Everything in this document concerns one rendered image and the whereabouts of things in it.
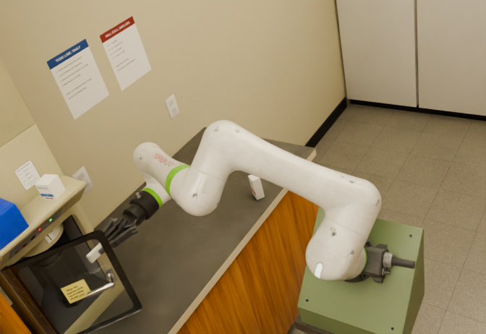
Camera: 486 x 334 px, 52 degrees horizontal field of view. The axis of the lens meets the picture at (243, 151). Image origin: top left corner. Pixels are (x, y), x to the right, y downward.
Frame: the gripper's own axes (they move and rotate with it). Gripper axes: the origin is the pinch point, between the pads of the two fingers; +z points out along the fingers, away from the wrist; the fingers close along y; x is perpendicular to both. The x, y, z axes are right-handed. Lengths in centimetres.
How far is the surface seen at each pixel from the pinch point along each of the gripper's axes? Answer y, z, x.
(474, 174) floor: 67, -227, 127
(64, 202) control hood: -0.9, 0.9, -22.2
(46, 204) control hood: -4.9, 4.5, -22.8
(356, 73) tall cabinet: -40, -288, 93
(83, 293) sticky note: -1.6, 10.0, 10.5
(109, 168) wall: -55, -49, 17
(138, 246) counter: -22.9, -27.4, 34.2
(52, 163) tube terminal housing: -12.4, -6.8, -28.7
